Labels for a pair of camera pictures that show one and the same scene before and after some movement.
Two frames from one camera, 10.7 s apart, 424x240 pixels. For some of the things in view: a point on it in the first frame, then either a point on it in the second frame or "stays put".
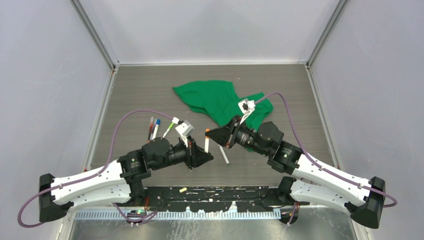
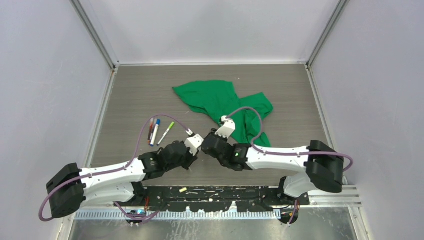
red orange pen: x=150 y=128 stays put
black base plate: x=210 y=199 stays put
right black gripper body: x=236 y=128 to x=212 y=133
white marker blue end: x=158 y=121 stays put
